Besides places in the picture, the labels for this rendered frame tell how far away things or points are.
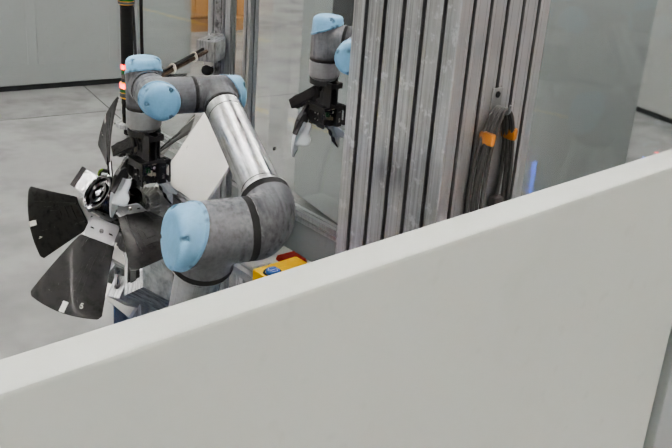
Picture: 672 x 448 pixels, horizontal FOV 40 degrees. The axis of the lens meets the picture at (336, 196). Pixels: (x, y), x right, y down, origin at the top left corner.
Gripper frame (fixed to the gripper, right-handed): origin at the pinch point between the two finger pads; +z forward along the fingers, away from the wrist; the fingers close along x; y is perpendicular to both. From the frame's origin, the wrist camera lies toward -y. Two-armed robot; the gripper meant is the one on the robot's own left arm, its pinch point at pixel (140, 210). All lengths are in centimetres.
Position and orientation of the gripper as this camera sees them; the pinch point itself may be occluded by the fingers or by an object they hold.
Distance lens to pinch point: 208.5
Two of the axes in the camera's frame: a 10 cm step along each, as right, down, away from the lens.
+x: 7.6, -2.0, 6.2
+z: -0.7, 9.3, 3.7
